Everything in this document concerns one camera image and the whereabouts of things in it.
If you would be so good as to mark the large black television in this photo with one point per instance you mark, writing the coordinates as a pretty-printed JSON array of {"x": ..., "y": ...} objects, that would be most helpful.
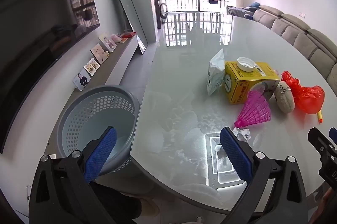
[{"x": 39, "y": 29}]

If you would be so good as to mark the yellow cardboard box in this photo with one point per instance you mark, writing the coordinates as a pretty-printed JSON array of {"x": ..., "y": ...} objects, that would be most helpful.
[{"x": 242, "y": 87}]

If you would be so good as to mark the white wet wipe packet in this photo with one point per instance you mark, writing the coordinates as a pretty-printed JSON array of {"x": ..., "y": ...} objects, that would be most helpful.
[{"x": 214, "y": 76}]

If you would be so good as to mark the white paper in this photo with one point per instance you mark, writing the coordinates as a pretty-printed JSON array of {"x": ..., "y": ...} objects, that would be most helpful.
[{"x": 242, "y": 133}]

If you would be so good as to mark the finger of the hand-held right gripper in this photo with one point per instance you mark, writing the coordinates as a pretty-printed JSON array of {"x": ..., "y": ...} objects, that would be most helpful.
[
  {"x": 333, "y": 133},
  {"x": 320, "y": 141}
]

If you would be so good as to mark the scalloped white photo frame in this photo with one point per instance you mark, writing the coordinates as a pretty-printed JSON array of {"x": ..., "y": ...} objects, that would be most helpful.
[{"x": 92, "y": 66}]

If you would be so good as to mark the tall leaning mirror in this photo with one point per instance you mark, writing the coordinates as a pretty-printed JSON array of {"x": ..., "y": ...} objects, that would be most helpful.
[{"x": 126, "y": 8}]

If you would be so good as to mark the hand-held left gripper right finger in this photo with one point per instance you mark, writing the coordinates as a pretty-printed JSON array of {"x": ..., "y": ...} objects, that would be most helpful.
[{"x": 234, "y": 155}]

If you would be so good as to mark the red plastic bag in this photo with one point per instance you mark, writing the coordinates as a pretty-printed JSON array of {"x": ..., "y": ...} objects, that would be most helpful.
[{"x": 308, "y": 97}]

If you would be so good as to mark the yellow orange foam dart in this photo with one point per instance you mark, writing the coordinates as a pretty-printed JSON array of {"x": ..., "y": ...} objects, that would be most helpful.
[{"x": 320, "y": 117}]

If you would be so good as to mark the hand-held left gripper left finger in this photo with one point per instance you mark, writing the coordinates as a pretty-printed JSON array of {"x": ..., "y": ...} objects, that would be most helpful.
[{"x": 101, "y": 153}]

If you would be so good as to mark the man portrait photo frame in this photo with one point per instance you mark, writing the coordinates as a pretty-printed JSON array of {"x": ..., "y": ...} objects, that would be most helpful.
[{"x": 82, "y": 79}]

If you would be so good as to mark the flat red packet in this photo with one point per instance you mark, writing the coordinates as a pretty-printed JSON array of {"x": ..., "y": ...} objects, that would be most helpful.
[{"x": 127, "y": 35}]

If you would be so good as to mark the white plastic cap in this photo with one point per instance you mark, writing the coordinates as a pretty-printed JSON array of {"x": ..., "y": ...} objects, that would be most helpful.
[{"x": 246, "y": 66}]

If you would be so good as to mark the person's right forearm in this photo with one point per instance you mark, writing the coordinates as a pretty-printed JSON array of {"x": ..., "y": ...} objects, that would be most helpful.
[{"x": 325, "y": 203}]

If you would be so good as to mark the grey sectional sofa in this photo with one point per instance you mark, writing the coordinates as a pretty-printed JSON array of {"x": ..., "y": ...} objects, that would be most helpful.
[{"x": 302, "y": 39}]

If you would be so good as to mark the blue plush toy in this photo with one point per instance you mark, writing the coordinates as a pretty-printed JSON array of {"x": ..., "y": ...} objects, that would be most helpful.
[{"x": 254, "y": 4}]

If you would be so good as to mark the person's leg in dark trousers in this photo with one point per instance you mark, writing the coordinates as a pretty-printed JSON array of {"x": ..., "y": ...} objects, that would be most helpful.
[{"x": 115, "y": 203}]

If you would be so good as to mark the checked dark cloth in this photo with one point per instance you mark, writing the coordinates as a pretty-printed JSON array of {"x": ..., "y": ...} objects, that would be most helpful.
[{"x": 238, "y": 12}]

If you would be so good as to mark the small pink plush toy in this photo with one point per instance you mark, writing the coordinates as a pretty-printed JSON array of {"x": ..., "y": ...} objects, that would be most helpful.
[{"x": 115, "y": 38}]

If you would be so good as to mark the long low television cabinet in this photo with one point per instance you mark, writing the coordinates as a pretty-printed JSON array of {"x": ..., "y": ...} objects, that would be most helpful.
[{"x": 115, "y": 60}]

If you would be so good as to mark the grey perforated plastic basket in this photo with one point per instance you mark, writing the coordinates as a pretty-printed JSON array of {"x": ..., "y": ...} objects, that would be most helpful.
[{"x": 79, "y": 113}]

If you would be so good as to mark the square beige photo frame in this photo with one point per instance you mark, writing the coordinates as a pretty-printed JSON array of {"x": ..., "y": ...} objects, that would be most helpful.
[{"x": 98, "y": 53}]

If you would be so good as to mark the pink plastic shuttlecock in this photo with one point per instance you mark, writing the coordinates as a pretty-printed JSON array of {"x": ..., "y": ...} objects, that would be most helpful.
[{"x": 256, "y": 110}]

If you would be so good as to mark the round standing fan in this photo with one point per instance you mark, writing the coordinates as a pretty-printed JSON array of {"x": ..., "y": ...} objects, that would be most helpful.
[{"x": 163, "y": 11}]

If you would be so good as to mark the white framed family photo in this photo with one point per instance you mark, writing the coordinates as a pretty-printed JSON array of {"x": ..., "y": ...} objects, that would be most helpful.
[{"x": 108, "y": 42}]

